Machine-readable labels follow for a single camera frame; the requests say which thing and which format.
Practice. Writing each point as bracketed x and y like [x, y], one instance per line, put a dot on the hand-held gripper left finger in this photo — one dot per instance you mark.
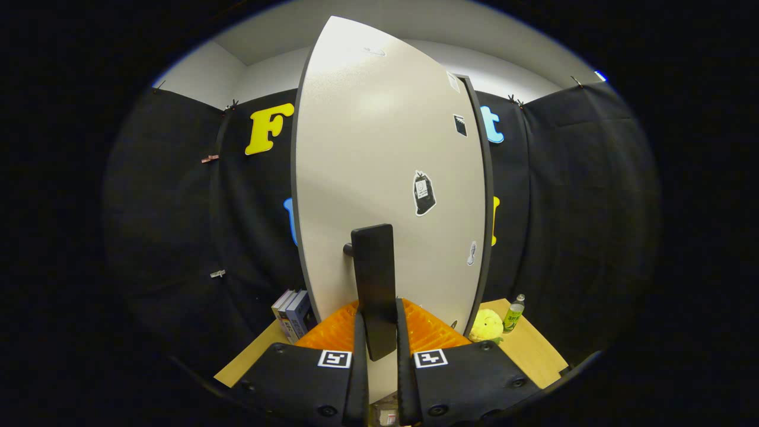
[362, 367]

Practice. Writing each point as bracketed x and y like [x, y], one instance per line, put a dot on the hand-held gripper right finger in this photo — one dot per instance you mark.
[403, 367]

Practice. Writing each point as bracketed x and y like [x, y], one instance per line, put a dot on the grey shoe cabinet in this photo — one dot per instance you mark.
[488, 178]

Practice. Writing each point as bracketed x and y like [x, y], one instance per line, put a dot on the grey-blue book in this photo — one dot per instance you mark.
[301, 314]

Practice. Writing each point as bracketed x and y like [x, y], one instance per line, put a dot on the yellow plush toy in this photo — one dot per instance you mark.
[486, 326]

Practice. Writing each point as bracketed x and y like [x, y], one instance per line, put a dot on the white orange spine book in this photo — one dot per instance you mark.
[282, 311]

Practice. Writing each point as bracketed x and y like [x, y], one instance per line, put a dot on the green drink bottle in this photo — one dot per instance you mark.
[513, 315]

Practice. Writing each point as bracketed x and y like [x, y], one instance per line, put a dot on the black backdrop cloth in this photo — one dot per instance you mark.
[166, 207]

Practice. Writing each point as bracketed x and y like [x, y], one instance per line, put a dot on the pink clothes peg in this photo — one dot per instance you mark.
[209, 158]

